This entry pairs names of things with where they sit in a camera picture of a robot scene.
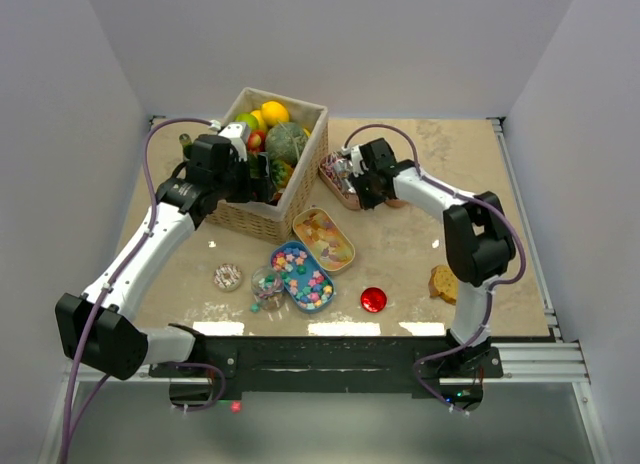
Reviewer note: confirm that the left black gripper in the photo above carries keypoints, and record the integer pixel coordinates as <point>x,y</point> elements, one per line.
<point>258,189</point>

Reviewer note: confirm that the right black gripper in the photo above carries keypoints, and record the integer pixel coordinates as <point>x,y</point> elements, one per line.
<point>367,202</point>

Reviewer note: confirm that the clear glass jar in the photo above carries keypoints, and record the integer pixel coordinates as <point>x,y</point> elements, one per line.
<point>268,289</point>

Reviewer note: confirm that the silver metal scoop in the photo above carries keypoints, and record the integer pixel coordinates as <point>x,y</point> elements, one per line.
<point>342,169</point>

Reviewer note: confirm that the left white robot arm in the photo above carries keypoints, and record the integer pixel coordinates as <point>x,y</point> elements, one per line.
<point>97,327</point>

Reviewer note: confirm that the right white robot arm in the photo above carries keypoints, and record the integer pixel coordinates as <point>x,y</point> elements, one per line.
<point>479,241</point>

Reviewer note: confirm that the yellow tray gummy candies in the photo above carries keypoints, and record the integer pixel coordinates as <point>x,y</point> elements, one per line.
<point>327,243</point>

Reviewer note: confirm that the blue tray star candies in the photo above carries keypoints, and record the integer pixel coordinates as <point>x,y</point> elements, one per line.
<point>310,286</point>

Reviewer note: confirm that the pink tray of lollipops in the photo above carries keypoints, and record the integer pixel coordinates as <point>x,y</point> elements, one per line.
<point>396,203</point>

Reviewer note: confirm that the wicker basket with liner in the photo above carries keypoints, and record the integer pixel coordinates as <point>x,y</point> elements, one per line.
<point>288,186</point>

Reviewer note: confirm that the pink tray swirl lollipops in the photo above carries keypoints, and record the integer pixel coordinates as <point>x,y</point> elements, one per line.
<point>350,201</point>

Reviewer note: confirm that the green cantaloupe melon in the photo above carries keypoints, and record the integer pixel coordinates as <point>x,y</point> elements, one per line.
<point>286,142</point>

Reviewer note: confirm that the green lime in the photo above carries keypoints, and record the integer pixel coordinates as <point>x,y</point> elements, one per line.
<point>249,119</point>

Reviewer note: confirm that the yellow lemon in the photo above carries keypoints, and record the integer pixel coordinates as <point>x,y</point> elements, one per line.
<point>274,113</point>

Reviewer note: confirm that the green glass bottle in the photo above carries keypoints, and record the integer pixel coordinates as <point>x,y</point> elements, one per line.
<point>186,144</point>

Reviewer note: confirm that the sprinkled donut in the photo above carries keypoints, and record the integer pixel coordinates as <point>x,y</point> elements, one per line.
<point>227,277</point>

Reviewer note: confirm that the bread slice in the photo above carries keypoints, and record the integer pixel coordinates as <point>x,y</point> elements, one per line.
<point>443,284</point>

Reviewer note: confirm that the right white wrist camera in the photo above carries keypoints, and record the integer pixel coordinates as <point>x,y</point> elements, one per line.
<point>353,155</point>

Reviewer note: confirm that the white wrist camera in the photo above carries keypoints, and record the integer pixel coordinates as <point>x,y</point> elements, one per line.
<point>237,133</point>
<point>353,155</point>

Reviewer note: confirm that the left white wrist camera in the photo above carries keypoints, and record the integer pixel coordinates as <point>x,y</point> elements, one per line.
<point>237,133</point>

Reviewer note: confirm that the black base mount frame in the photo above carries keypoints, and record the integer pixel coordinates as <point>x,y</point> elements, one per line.
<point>423,367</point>

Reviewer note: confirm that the aluminium rail frame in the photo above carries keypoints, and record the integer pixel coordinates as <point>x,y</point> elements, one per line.
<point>527,361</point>

